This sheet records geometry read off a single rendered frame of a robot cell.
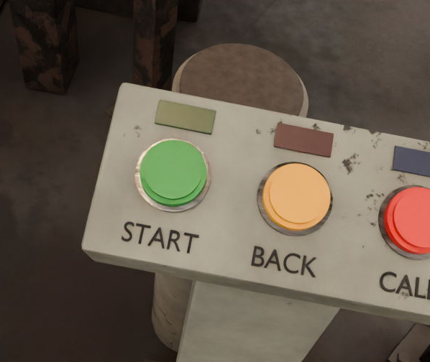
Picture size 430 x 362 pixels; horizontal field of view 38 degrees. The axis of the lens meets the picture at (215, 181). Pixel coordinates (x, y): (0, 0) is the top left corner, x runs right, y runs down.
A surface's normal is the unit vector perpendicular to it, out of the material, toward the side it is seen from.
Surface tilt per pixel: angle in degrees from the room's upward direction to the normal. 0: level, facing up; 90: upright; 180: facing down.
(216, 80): 0
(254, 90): 0
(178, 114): 20
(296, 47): 0
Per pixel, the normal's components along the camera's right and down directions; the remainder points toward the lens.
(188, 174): 0.06, -0.25
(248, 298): -0.15, 0.80
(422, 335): 0.12, -0.56
